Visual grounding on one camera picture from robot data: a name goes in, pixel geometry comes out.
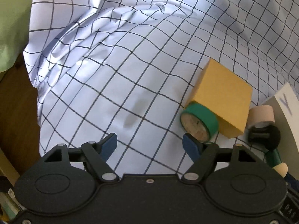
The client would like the green pillow with lettering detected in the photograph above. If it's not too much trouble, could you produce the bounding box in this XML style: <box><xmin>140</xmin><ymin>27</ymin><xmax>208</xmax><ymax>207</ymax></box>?
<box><xmin>1</xmin><ymin>0</ymin><xmax>33</xmax><ymax>72</ymax></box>

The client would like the yellow cardboard box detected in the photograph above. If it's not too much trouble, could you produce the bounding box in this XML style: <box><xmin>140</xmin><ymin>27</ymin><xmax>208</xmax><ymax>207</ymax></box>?
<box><xmin>186</xmin><ymin>58</ymin><xmax>252</xmax><ymax>139</ymax></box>

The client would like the white rectangular box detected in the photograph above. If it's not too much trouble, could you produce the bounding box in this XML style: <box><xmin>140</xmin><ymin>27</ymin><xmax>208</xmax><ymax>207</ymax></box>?
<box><xmin>263</xmin><ymin>83</ymin><xmax>299</xmax><ymax>178</ymax></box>

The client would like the beige tape roll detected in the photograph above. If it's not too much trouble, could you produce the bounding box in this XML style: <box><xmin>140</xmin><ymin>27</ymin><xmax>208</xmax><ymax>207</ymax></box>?
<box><xmin>247</xmin><ymin>105</ymin><xmax>275</xmax><ymax>129</ymax></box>

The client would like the green tape roll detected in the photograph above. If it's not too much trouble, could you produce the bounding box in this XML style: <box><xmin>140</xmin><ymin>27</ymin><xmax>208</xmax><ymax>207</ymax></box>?
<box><xmin>180</xmin><ymin>103</ymin><xmax>218</xmax><ymax>142</ymax></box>

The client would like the cream wooden ball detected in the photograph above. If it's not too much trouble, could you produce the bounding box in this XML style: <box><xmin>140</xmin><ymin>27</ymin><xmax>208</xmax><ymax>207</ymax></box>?
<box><xmin>273</xmin><ymin>162</ymin><xmax>288</xmax><ymax>178</ymax></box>

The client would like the black round object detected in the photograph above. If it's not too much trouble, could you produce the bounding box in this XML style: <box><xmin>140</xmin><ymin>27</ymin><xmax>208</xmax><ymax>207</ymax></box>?
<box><xmin>247</xmin><ymin>125</ymin><xmax>281</xmax><ymax>151</ymax></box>

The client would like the dark green cylinder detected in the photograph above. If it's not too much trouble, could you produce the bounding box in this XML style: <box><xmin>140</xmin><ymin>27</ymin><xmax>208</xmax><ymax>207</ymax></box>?
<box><xmin>265</xmin><ymin>149</ymin><xmax>282</xmax><ymax>168</ymax></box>

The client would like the blue checkered bed sheet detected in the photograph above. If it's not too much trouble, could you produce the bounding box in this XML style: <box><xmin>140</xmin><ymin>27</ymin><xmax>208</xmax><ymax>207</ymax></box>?
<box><xmin>24</xmin><ymin>0</ymin><xmax>298</xmax><ymax>175</ymax></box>

